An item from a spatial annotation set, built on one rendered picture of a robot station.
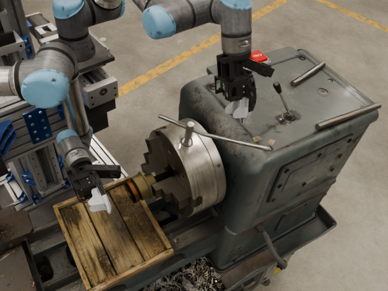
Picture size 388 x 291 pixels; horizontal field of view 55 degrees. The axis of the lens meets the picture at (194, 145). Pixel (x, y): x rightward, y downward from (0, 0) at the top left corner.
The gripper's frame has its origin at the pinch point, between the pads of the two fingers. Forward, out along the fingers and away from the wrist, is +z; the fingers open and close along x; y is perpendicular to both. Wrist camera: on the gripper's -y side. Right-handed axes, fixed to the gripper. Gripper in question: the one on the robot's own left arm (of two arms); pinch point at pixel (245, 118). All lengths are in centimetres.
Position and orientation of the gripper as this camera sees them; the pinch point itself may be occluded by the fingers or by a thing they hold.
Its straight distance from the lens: 105.6
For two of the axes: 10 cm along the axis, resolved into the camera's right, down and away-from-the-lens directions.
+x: 5.1, 4.1, -7.5
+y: -8.5, 3.3, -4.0
